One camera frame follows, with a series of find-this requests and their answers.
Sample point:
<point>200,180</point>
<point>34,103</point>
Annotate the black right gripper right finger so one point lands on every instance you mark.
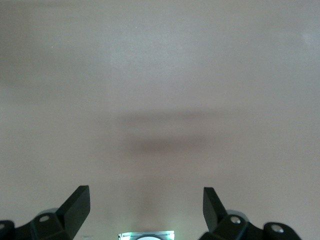
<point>225,227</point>

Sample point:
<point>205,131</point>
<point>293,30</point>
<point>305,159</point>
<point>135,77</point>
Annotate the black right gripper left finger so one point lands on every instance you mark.
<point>57,225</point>

